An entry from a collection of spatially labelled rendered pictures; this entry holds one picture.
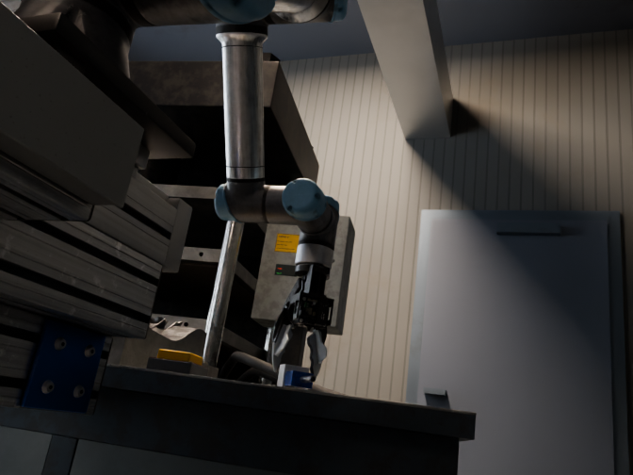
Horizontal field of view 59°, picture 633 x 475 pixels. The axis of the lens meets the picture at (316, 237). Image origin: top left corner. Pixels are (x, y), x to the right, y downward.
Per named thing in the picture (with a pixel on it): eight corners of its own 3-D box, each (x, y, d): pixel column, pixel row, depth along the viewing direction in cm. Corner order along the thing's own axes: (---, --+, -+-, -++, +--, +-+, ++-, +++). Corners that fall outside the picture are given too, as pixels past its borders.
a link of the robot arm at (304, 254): (292, 249, 118) (328, 258, 120) (289, 270, 116) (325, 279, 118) (304, 240, 111) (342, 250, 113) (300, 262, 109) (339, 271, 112)
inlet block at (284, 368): (323, 396, 99) (328, 366, 101) (297, 392, 97) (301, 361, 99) (299, 396, 111) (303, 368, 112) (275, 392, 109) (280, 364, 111)
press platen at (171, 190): (239, 200, 206) (241, 188, 207) (-14, 186, 230) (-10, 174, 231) (284, 258, 270) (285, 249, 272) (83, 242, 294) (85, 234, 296)
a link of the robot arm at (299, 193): (259, 212, 103) (276, 233, 113) (317, 215, 101) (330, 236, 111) (266, 173, 106) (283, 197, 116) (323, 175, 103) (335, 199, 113)
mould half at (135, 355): (118, 367, 102) (136, 295, 107) (-3, 351, 108) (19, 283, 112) (214, 391, 148) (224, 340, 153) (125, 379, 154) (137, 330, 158)
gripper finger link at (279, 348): (269, 363, 102) (291, 319, 106) (260, 365, 108) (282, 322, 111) (284, 371, 103) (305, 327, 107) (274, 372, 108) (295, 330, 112)
